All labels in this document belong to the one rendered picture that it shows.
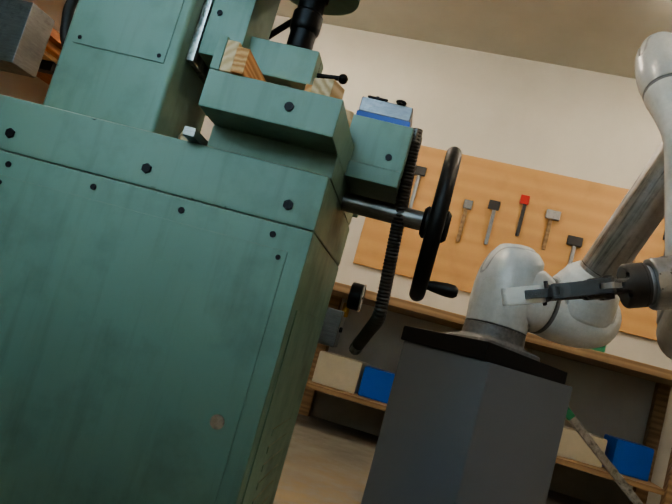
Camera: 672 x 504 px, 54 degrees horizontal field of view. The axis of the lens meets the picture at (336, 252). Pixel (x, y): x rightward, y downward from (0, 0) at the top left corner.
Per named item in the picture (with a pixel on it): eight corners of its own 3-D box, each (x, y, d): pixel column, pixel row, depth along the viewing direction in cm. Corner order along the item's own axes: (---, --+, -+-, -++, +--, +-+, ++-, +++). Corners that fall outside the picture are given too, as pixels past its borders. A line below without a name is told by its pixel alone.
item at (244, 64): (242, 74, 98) (250, 49, 99) (229, 71, 98) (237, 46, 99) (305, 184, 164) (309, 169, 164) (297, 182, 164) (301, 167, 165)
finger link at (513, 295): (545, 302, 112) (546, 302, 111) (503, 306, 113) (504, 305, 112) (543, 284, 113) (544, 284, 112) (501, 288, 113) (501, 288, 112)
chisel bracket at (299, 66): (307, 93, 124) (320, 51, 125) (237, 76, 126) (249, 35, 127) (312, 107, 131) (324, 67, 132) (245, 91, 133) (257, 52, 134)
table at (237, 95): (396, 152, 94) (407, 113, 95) (196, 104, 98) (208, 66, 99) (397, 228, 154) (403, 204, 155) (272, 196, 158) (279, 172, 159)
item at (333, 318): (334, 347, 142) (345, 311, 143) (280, 332, 144) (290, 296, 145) (338, 348, 150) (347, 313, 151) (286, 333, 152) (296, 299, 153)
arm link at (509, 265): (452, 317, 173) (474, 238, 176) (512, 338, 177) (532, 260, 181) (483, 319, 157) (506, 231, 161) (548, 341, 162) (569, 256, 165)
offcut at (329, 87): (318, 112, 106) (325, 88, 107) (338, 114, 104) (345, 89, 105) (306, 102, 103) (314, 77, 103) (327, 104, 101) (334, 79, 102)
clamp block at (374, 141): (401, 174, 117) (414, 126, 118) (328, 156, 119) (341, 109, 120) (401, 193, 132) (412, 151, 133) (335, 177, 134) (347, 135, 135)
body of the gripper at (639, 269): (634, 265, 116) (580, 270, 116) (653, 258, 107) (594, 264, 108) (641, 308, 115) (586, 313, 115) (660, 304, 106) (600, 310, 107)
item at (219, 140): (331, 179, 104) (338, 155, 105) (205, 147, 107) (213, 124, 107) (349, 225, 144) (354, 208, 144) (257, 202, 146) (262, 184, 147)
